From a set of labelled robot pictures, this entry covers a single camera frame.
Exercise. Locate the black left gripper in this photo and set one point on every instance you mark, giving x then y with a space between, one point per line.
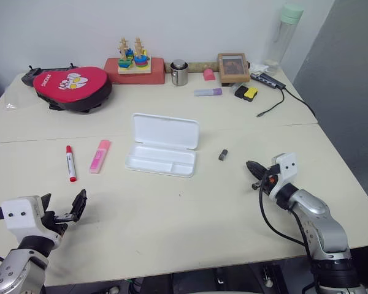
53 225

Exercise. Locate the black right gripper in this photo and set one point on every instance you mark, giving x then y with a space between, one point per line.
268 180

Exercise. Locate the small grey eraser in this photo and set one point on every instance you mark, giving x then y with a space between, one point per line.
223 154

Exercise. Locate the red whiteboard marker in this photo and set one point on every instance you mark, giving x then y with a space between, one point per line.
70 163

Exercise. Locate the pink highlighter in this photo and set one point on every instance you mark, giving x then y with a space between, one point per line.
98 157

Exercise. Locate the white plastic pencil case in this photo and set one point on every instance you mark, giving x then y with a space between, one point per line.
165 137

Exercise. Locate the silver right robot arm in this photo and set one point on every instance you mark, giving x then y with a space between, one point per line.
328 232

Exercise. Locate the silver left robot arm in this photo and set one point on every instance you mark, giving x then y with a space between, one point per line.
9 271

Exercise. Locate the yellow and black sponge eraser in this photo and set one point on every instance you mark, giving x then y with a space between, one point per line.
251 93

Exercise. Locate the grey usb hub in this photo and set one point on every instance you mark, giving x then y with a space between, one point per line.
266 80

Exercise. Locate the purple and white highlighter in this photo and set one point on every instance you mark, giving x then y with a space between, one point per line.
207 92

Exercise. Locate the crumpled white tissue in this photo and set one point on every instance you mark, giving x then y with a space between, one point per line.
259 68

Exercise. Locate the small pink block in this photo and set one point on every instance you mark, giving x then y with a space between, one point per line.
209 75

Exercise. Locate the long wooden stick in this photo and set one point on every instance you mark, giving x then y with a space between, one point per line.
199 65

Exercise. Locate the stainless steel cup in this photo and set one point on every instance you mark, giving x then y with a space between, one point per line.
180 78

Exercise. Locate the silver cylindrical weight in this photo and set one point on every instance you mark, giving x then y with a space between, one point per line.
179 64

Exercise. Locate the clear bottle green lid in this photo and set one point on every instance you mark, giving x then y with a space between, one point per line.
283 36

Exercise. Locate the red rectangular box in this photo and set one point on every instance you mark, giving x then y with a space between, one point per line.
138 78

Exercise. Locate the wooden colourful stacking toy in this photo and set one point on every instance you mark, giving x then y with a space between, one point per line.
135 61

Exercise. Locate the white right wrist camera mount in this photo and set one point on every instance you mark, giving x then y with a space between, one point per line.
285 170

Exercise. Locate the wooden picture frame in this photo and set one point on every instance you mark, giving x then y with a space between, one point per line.
233 65

